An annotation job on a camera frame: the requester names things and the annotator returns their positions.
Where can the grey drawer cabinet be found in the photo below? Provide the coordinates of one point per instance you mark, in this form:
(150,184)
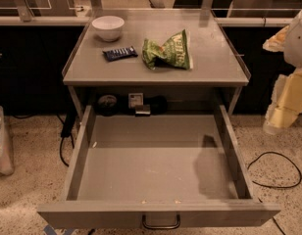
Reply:
(215,63)

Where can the padded gripper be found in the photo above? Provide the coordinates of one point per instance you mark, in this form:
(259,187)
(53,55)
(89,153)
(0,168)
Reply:
(297,44)

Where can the dark blue snack bar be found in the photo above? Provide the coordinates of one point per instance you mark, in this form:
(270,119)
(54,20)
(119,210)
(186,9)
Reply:
(121,53)

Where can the blue tape cross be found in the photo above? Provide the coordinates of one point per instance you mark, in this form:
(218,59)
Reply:
(49,230)

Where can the white ceramic bowl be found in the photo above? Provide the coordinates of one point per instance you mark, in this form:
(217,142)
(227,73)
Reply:
(108,28)

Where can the grey top drawer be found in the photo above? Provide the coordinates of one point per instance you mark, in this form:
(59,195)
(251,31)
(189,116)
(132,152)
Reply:
(124,167)

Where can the clear plastic bin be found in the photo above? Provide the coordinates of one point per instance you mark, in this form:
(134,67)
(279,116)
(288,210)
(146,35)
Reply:
(6,146)

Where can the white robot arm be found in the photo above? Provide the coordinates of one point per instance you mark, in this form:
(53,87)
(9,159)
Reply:
(288,41)

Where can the green chip bag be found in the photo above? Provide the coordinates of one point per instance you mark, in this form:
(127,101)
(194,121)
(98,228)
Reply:
(174,52)

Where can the black top drawer handle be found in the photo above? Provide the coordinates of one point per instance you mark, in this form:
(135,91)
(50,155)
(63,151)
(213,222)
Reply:
(149,226)

